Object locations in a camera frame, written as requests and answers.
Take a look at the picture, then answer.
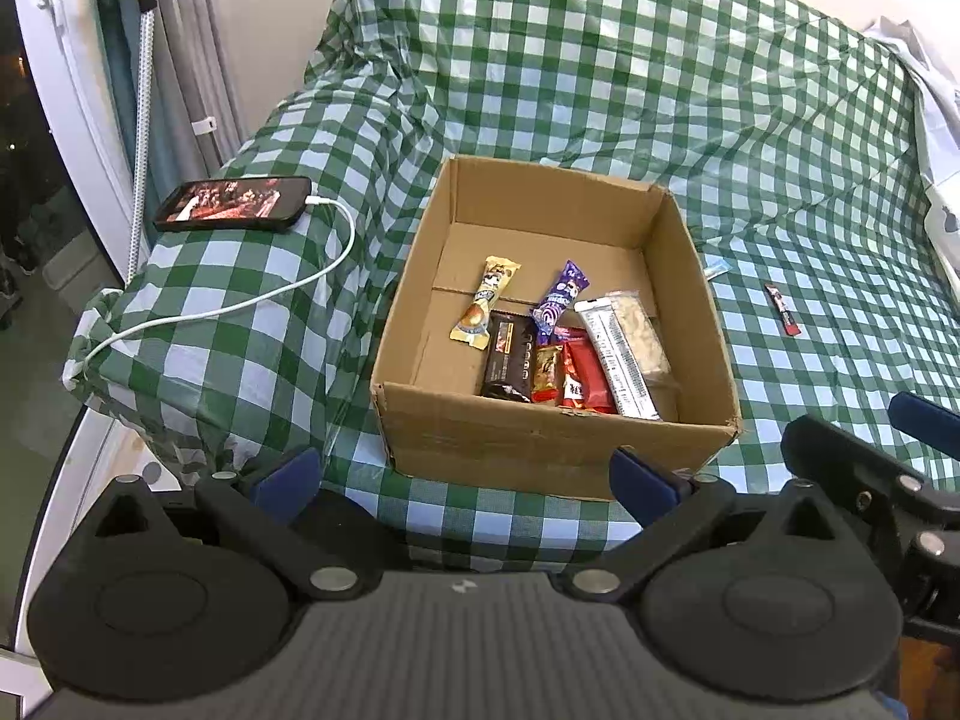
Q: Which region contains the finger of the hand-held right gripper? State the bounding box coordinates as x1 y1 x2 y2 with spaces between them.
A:
782 414 960 545
889 391 960 462

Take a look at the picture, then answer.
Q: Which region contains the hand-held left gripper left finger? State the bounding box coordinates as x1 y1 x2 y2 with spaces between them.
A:
86 447 382 601

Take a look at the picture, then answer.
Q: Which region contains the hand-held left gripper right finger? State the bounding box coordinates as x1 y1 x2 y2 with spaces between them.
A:
561 447 852 605

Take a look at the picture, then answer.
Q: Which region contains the red snack packet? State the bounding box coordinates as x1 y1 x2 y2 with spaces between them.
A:
559 337 620 415

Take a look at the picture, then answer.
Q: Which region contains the cardboard box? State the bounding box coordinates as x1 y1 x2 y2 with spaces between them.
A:
371 155 742 502

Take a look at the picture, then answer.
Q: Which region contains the silver stick packet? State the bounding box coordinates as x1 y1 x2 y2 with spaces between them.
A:
574 298 662 421

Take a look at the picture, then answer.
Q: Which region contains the small orange snack packet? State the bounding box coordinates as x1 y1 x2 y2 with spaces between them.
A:
531 343 565 404

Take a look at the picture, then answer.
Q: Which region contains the clear nut packet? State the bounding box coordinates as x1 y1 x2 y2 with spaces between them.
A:
600 290 672 385

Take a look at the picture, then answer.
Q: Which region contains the dark brown snack packet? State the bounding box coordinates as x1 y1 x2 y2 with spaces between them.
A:
480 310 539 400

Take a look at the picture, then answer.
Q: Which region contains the purple snack packet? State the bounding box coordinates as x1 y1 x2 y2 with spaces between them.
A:
531 260 590 346

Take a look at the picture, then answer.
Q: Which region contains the yellow snack packet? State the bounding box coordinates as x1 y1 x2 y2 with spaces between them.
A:
450 255 522 350

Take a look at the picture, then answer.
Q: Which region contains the slim red white packet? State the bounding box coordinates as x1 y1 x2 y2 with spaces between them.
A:
763 282 800 337

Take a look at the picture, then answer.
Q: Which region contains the black smartphone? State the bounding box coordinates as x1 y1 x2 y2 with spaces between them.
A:
154 176 313 233

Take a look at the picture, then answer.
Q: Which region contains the green checkered cloth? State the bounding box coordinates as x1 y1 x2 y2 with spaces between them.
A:
64 0 960 572

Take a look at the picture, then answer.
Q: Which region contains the grey curtain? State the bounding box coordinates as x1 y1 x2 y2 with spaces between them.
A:
86 0 245 185

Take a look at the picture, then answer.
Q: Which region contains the white charging cable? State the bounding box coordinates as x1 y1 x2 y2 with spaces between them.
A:
63 195 358 391

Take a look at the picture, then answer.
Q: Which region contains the braided grey cord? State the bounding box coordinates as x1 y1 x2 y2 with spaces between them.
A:
126 4 160 286

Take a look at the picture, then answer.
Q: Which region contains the white window frame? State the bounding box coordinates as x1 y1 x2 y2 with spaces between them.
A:
15 0 155 293

